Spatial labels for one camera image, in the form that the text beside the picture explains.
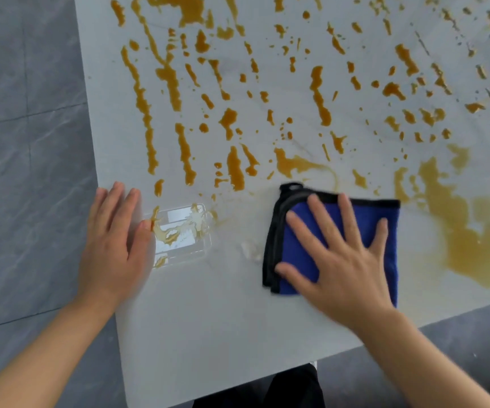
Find person's left hand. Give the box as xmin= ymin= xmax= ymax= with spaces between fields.
xmin=76 ymin=182 xmax=155 ymax=313

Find person's right hand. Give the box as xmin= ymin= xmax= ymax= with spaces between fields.
xmin=274 ymin=193 xmax=396 ymax=333

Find blue black-edged cleaning cloth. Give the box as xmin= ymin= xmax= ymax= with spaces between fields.
xmin=262 ymin=182 xmax=401 ymax=309

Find person's right forearm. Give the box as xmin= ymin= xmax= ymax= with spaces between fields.
xmin=351 ymin=308 xmax=490 ymax=408

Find person's left forearm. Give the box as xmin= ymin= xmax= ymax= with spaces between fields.
xmin=0 ymin=294 xmax=118 ymax=408

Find clear plastic film sheet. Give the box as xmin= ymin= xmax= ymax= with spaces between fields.
xmin=148 ymin=203 xmax=213 ymax=269

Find brown liquid spill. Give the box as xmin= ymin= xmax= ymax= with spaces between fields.
xmin=109 ymin=0 xmax=490 ymax=290

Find person's black trousers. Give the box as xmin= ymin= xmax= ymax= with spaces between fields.
xmin=191 ymin=363 xmax=326 ymax=408

